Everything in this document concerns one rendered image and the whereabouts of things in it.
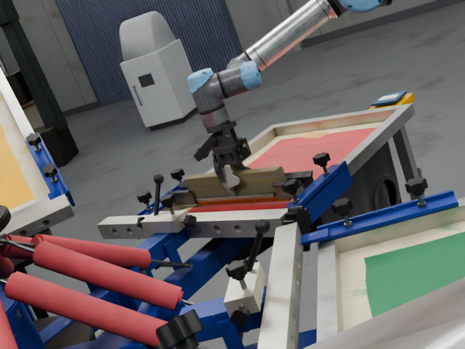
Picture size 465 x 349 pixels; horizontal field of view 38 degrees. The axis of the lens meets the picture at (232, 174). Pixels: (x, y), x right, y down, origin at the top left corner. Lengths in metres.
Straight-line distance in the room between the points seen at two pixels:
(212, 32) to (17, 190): 9.18
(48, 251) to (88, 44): 11.17
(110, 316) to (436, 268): 0.61
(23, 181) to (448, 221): 1.31
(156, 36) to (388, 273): 7.24
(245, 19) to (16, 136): 8.79
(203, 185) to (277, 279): 0.78
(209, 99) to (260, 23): 9.07
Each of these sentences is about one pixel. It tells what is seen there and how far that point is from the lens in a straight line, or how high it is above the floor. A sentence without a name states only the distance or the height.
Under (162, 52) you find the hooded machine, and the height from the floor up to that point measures 0.89.
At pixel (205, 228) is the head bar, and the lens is 1.70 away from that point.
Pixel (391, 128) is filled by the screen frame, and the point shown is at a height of 0.98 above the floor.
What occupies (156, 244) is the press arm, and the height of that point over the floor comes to 1.04.
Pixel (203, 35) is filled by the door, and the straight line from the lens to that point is 11.25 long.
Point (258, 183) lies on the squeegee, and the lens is 1.85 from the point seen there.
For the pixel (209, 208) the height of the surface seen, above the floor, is 0.95.
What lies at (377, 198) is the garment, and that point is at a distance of 2.14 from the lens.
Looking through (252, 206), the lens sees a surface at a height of 0.95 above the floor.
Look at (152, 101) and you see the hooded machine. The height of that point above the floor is 0.37.
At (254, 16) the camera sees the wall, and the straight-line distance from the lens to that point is 10.88.
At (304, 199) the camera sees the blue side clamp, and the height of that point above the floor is 1.01.
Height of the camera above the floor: 1.60
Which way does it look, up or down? 17 degrees down
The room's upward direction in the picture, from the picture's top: 21 degrees counter-clockwise
